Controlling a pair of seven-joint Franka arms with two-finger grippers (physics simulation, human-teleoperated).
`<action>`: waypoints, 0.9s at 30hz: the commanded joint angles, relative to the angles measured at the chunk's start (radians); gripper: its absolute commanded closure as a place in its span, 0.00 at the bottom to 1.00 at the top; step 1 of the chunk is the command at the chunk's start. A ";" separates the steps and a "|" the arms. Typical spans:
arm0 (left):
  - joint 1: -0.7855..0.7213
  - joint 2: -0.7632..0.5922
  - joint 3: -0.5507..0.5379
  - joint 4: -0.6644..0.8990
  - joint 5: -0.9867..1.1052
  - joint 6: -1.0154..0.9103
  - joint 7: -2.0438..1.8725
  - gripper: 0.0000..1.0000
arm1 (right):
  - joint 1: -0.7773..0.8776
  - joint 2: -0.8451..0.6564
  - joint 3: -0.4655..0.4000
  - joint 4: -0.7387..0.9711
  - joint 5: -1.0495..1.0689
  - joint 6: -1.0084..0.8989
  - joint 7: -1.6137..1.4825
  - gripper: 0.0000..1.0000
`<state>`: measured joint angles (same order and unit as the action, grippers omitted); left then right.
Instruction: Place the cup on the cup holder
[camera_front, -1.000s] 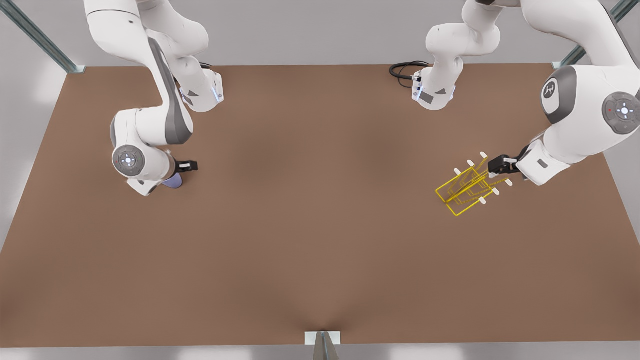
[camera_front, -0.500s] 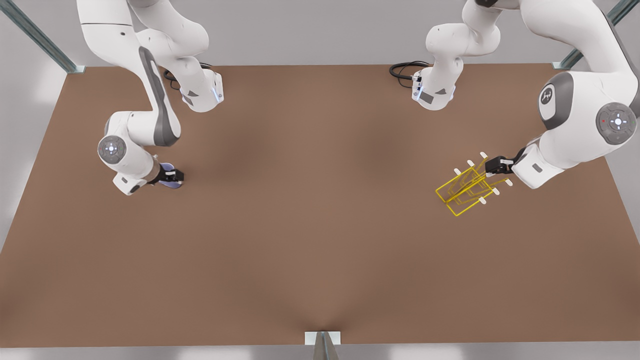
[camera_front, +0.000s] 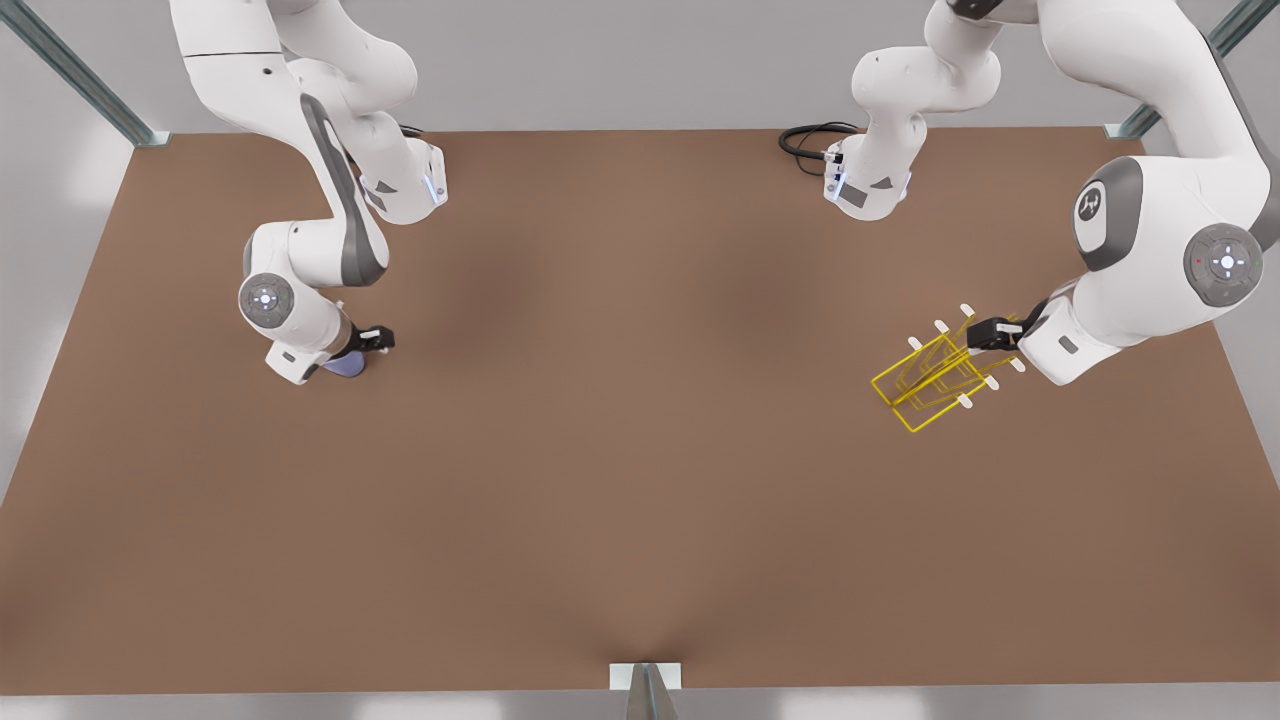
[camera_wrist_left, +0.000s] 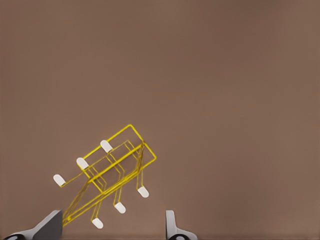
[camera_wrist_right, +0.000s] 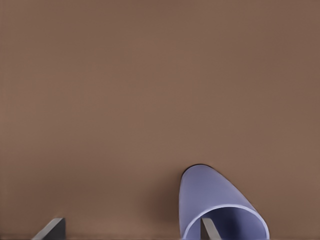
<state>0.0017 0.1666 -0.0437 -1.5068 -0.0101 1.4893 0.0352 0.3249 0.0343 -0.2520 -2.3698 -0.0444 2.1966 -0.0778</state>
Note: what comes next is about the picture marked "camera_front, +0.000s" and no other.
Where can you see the purple cup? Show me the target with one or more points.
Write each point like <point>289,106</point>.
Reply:
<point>345,366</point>

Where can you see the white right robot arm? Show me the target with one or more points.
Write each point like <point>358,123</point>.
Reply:
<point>320,250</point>

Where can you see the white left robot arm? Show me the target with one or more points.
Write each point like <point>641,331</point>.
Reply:
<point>1150,230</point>

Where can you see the silver frame post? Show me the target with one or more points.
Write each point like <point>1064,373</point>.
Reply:
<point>80,72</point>
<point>648,690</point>
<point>1185,70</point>

